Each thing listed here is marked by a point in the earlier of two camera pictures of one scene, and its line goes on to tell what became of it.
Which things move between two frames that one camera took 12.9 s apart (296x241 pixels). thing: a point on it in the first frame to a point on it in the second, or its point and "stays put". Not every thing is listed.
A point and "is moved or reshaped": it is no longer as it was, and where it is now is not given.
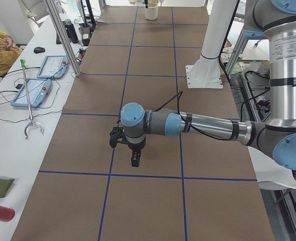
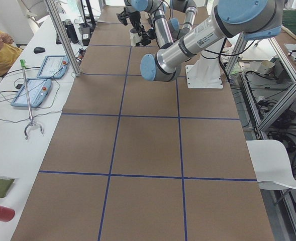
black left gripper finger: [135, 158] to [145, 41]
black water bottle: [71, 31] stays put
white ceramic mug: [151, 13] is moved or reshaped
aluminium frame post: [64, 36] stays put
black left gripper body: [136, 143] to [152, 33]
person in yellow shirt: [2, 52] stays put
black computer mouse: [39, 49] stays put
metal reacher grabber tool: [32, 121] stays put
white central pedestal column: [206, 73] stays put
